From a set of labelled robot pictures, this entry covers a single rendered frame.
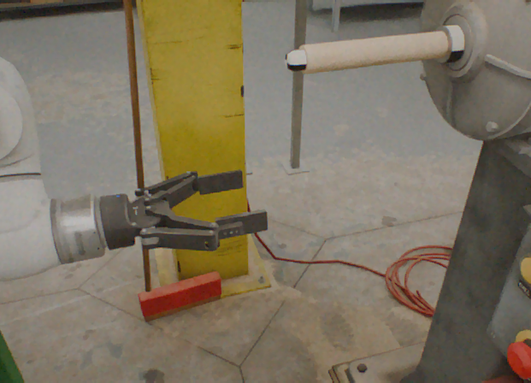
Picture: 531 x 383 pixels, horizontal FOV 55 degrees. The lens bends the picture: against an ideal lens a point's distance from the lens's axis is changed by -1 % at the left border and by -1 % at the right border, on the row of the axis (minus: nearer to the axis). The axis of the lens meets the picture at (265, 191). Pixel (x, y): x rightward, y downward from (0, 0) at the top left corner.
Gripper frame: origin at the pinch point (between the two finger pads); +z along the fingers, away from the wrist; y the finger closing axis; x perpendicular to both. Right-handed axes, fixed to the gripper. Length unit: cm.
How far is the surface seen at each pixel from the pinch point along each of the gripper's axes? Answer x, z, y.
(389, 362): -70, 42, -25
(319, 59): 21.5, 7.3, 10.2
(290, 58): 21.8, 4.1, 9.4
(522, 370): -10.2, 23.1, 32.2
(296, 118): -48, 63, -161
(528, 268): 0.3, 25.3, 27.8
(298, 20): -1, 63, -154
